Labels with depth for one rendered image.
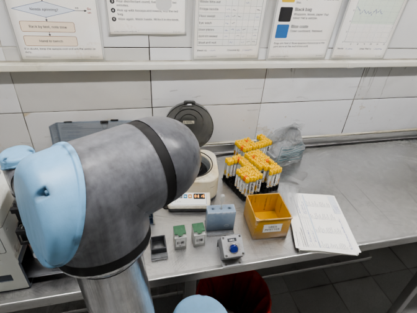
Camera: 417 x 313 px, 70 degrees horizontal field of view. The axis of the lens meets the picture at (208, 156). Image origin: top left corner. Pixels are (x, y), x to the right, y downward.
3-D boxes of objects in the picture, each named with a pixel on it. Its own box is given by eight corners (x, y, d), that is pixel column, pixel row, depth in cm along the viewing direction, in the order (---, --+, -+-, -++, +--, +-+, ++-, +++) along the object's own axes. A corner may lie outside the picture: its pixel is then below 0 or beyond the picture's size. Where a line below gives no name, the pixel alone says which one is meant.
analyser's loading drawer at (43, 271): (16, 282, 86) (10, 272, 83) (22, 263, 91) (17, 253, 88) (91, 271, 90) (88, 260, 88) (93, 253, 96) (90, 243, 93)
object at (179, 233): (174, 249, 101) (174, 236, 98) (172, 238, 105) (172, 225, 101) (186, 248, 102) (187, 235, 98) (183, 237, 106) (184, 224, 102)
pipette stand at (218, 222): (206, 236, 107) (208, 216, 101) (204, 222, 113) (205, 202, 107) (234, 234, 108) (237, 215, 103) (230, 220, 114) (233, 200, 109)
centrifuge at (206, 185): (157, 212, 115) (156, 188, 108) (162, 167, 140) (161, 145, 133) (219, 212, 117) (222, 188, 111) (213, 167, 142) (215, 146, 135)
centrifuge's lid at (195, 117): (163, 101, 123) (164, 95, 130) (164, 155, 134) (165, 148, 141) (215, 102, 125) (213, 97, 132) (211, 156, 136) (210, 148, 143)
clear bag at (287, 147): (270, 172, 142) (278, 138, 131) (249, 153, 154) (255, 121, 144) (309, 159, 153) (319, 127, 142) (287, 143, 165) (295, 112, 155)
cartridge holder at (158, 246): (151, 261, 97) (151, 254, 95) (149, 240, 104) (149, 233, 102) (167, 259, 98) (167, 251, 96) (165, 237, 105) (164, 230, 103)
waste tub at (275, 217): (252, 240, 107) (256, 220, 101) (242, 213, 118) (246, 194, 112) (286, 237, 109) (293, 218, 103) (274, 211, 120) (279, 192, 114)
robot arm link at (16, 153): (2, 167, 62) (-9, 149, 67) (17, 205, 68) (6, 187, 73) (41, 154, 67) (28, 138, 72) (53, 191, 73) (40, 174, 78)
